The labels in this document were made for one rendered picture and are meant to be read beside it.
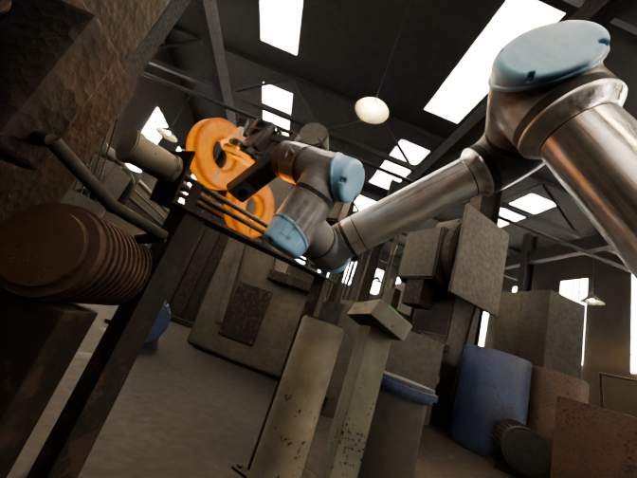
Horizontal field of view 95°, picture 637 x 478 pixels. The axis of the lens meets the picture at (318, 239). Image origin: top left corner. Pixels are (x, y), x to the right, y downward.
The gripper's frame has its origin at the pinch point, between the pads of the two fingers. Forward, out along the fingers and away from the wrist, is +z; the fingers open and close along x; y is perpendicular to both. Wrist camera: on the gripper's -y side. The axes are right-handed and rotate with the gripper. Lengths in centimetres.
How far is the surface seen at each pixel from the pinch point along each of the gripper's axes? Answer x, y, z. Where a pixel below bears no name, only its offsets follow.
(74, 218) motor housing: 20.5, -24.7, -15.9
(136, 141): 17.0, -11.4, -6.4
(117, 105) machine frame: 13.7, -4.9, 21.7
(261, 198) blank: -14.9, -3.4, -3.2
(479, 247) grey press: -319, 129, -17
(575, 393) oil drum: -322, 32, -140
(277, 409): -32, -44, -30
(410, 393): -81, -28, -49
